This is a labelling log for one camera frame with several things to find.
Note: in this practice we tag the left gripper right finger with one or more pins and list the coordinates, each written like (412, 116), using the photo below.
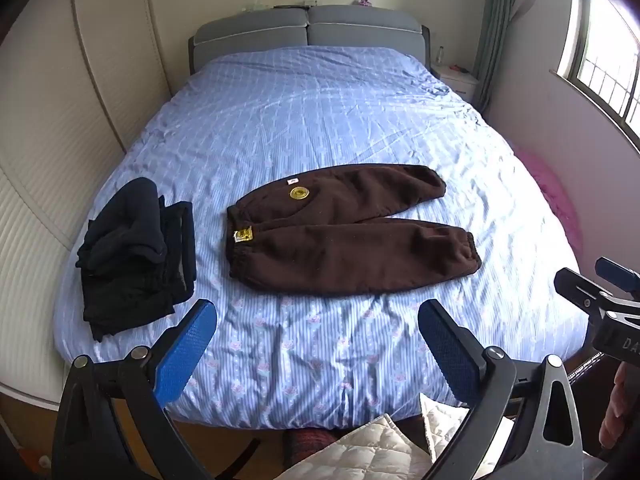
(545, 440)

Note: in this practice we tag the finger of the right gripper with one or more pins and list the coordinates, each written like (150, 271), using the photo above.
(616, 274)
(589, 296)

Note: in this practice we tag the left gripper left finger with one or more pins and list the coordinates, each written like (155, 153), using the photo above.
(89, 442)

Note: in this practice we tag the black clothes stack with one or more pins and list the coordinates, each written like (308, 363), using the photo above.
(137, 261)

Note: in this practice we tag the brown corduroy pants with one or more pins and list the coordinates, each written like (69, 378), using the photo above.
(339, 231)

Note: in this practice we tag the right hand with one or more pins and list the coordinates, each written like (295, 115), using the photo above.
(619, 406)

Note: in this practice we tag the pink cloth beside bed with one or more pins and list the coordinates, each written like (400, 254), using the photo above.
(554, 192)

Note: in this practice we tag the white quilted fabric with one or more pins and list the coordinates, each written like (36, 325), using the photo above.
(379, 450)

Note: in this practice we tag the white bedside table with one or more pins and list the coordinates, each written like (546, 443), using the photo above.
(462, 83)

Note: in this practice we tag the green curtain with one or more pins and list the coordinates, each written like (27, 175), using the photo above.
(496, 19)

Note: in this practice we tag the grey padded headboard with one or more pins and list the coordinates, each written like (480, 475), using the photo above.
(334, 25)

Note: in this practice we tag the blue striped bed sheet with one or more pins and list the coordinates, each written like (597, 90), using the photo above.
(291, 361)

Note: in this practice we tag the cream wardrobe doors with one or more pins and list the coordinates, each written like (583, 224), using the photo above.
(79, 81)

